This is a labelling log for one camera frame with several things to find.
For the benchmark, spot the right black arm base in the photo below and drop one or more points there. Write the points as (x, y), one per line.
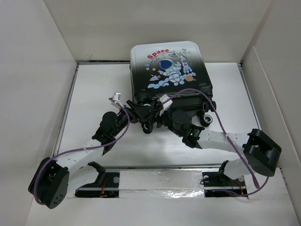
(217, 186)

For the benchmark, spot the black suitcase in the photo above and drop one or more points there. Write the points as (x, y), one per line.
(176, 69)

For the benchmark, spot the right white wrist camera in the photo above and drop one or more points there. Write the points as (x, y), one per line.
(164, 103)

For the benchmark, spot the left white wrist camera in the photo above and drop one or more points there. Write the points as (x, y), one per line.
(116, 99)

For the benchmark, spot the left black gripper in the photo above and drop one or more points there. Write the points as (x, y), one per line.
(138, 112)

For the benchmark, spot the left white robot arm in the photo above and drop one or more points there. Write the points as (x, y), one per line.
(49, 185)

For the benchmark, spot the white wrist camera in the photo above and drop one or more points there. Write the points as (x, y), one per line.
(164, 103)
(116, 99)

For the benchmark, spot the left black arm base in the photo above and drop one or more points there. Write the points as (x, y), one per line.
(105, 186)

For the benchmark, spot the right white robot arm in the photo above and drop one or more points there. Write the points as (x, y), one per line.
(257, 152)

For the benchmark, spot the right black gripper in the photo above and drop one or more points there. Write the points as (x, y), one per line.
(159, 124)

